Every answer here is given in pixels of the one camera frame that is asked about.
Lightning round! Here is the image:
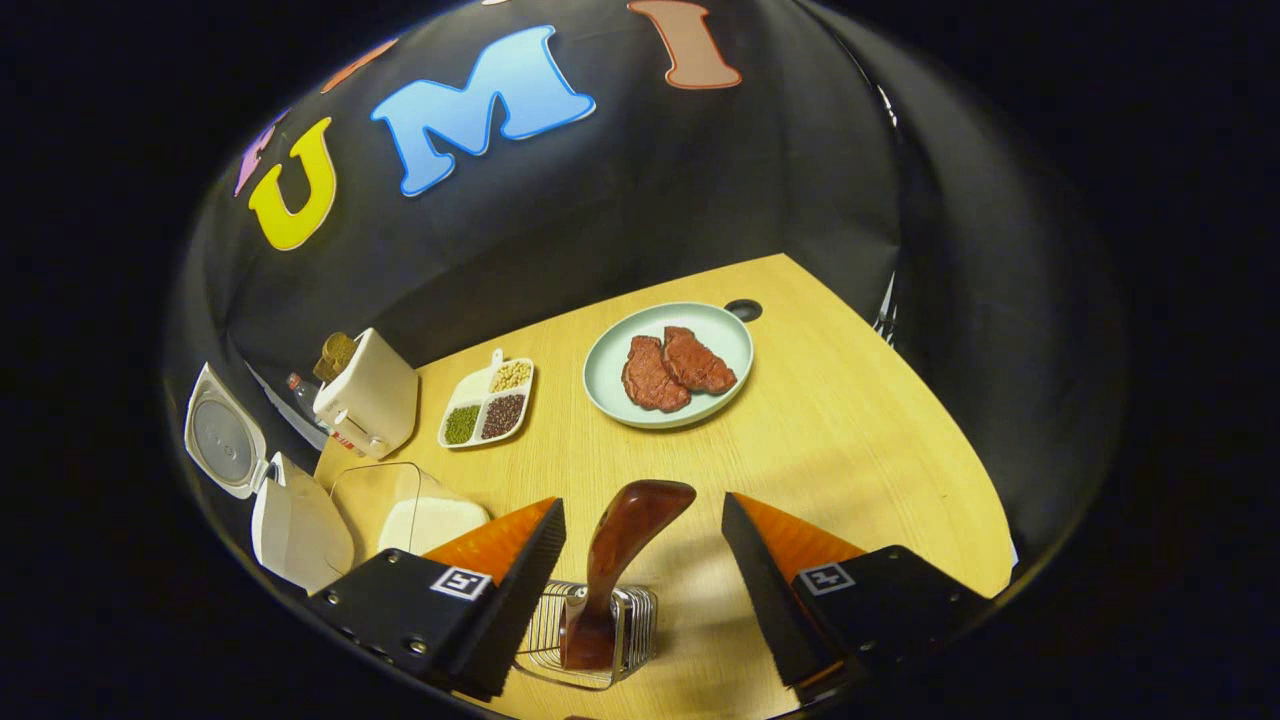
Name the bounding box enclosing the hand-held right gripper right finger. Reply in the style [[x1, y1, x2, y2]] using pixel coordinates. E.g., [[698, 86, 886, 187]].
[[721, 491, 1002, 693]]

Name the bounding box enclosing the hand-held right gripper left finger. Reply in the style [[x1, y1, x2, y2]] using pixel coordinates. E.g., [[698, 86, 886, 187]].
[[305, 496, 568, 701]]

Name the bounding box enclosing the brown wooden spoon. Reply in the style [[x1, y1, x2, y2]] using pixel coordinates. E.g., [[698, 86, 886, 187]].
[[559, 479, 699, 672]]

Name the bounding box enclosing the clear glass dish of rice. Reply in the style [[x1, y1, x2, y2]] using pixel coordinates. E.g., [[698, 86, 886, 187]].
[[329, 461, 492, 563]]

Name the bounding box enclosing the white rice cooker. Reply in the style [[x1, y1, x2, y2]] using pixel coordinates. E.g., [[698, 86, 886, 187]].
[[182, 361, 357, 595]]

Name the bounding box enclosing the white divided bean dish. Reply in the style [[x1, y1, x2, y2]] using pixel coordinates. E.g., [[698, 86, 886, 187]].
[[437, 348, 536, 451]]

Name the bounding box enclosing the white toaster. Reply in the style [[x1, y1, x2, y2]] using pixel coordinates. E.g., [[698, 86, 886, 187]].
[[312, 327, 421, 462]]

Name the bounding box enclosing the pale green plate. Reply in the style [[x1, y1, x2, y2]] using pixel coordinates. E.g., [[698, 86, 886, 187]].
[[582, 301, 756, 432]]

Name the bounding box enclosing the clear plastic bottle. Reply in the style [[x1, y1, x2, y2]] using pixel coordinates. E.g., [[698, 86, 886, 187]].
[[287, 371, 332, 433]]

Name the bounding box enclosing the black backdrop cloth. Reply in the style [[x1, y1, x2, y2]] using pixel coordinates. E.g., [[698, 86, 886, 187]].
[[165, 0, 1131, 561]]

